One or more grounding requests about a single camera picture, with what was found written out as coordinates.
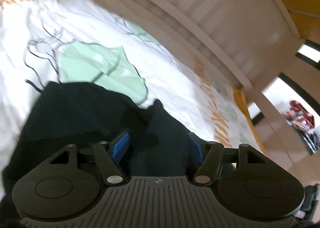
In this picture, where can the white jellyfish print duvet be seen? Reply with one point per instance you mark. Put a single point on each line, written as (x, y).
(95, 41)

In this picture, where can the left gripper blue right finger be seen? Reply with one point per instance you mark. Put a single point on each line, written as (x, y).
(197, 148)

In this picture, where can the dark navy zip hoodie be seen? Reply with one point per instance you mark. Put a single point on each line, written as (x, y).
(61, 173)

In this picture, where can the light wooden bed frame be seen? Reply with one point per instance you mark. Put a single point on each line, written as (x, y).
(254, 45)

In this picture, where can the red patterned clutter on shelf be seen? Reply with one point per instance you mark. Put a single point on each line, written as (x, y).
(303, 123)

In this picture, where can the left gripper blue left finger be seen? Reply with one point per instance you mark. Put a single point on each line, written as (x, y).
(119, 146)

